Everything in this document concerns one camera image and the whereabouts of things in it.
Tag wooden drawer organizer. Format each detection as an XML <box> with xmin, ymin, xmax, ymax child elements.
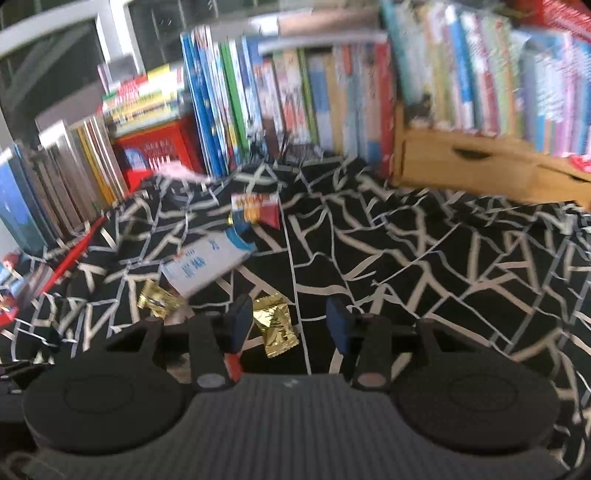
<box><xmin>392</xmin><ymin>104</ymin><xmax>591</xmax><ymax>206</ymax></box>

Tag grey metal box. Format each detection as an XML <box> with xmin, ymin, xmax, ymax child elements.
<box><xmin>259</xmin><ymin>16</ymin><xmax>384</xmax><ymax>51</ymax></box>

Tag stack of lying books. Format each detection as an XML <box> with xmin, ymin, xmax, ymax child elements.
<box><xmin>99</xmin><ymin>65</ymin><xmax>185</xmax><ymax>137</ymax></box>

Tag row of books on organizer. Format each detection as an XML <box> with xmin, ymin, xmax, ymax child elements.
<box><xmin>381</xmin><ymin>0</ymin><xmax>591</xmax><ymax>160</ymax></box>

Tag small black figurine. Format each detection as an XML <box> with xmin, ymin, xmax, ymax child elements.
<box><xmin>406</xmin><ymin>92</ymin><xmax>437</xmax><ymax>127</ymax></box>

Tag row of tall thin books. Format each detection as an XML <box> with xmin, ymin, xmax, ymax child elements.
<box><xmin>180</xmin><ymin>25</ymin><xmax>264</xmax><ymax>178</ymax></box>

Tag red plastic crate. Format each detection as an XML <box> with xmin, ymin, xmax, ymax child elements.
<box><xmin>113</xmin><ymin>117</ymin><xmax>204</xmax><ymax>192</ymax></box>

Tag window with white frame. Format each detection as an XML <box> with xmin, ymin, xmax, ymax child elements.
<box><xmin>0</xmin><ymin>0</ymin><xmax>278</xmax><ymax>139</ymax></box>

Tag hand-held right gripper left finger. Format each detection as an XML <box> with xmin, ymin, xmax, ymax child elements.
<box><xmin>104</xmin><ymin>294</ymin><xmax>254</xmax><ymax>392</ymax></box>

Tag white pink plastic bag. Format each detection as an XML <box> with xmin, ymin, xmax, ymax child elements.
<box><xmin>152</xmin><ymin>161</ymin><xmax>218</xmax><ymax>186</ymax></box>

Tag colourful magazines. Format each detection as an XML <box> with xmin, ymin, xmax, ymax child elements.
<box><xmin>0</xmin><ymin>249</ymin><xmax>56</xmax><ymax>328</ymax></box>

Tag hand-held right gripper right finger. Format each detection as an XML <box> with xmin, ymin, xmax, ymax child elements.
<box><xmin>326</xmin><ymin>296</ymin><xmax>469</xmax><ymax>392</ymax></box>

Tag white packet with blue print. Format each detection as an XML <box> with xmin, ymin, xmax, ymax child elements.
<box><xmin>161</xmin><ymin>232</ymin><xmax>257</xmax><ymax>297</ymax></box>

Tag red white snack packet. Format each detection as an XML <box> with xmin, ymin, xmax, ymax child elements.
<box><xmin>229</xmin><ymin>193</ymin><xmax>281</xmax><ymax>230</ymax></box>

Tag gold foil wrapper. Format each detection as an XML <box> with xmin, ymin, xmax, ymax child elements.
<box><xmin>252</xmin><ymin>293</ymin><xmax>300</xmax><ymax>358</ymax></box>
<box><xmin>137</xmin><ymin>281</ymin><xmax>188</xmax><ymax>319</ymax></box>

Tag row of medium upright books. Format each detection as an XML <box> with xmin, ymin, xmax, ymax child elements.
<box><xmin>259</xmin><ymin>44</ymin><xmax>398</xmax><ymax>164</ymax></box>

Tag red flat strip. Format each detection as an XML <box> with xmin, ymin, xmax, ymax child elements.
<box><xmin>39</xmin><ymin>217</ymin><xmax>107</xmax><ymax>296</ymax></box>

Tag black white patterned cloth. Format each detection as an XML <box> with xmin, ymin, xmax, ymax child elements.
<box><xmin>0</xmin><ymin>157</ymin><xmax>591</xmax><ymax>467</ymax></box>

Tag row of large flat books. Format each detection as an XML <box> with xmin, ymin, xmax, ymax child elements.
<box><xmin>0</xmin><ymin>113</ymin><xmax>130</xmax><ymax>252</ymax></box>

